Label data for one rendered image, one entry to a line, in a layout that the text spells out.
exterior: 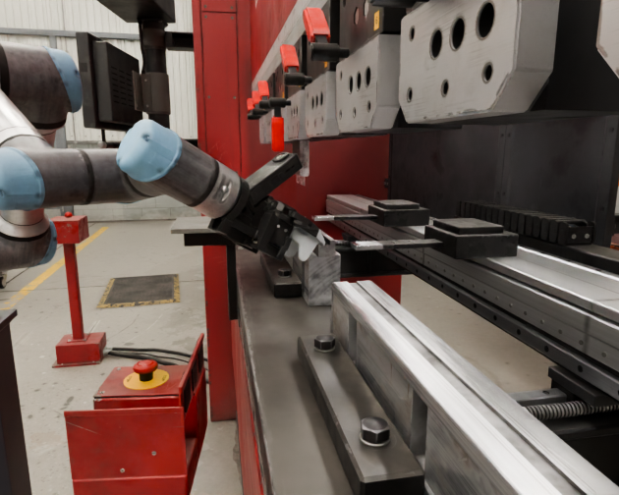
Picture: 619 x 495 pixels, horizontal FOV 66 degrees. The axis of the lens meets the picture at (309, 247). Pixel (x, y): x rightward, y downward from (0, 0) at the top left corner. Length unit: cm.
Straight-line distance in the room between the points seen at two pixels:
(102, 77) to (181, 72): 619
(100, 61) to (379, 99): 180
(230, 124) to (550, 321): 148
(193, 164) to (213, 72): 132
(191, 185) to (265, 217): 14
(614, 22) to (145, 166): 51
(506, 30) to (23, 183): 54
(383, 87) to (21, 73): 72
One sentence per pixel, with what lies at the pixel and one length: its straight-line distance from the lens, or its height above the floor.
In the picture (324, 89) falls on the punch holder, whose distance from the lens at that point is 65.
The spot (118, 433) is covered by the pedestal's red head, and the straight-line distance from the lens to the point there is 75.
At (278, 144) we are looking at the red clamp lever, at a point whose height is 116.
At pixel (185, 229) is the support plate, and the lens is 99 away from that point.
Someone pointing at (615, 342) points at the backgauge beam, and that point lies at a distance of 62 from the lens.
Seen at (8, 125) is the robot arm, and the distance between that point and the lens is 75.
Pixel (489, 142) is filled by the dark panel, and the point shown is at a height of 117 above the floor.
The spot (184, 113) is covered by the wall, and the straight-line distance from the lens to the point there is 825.
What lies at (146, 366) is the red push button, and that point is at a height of 81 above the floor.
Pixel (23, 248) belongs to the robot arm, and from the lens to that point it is 126.
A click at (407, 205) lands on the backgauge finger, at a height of 103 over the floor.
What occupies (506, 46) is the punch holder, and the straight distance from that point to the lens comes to 27.
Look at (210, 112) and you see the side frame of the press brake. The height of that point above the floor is 130.
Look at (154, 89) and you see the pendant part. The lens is 249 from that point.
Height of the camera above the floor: 116
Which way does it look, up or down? 12 degrees down
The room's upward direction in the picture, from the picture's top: straight up
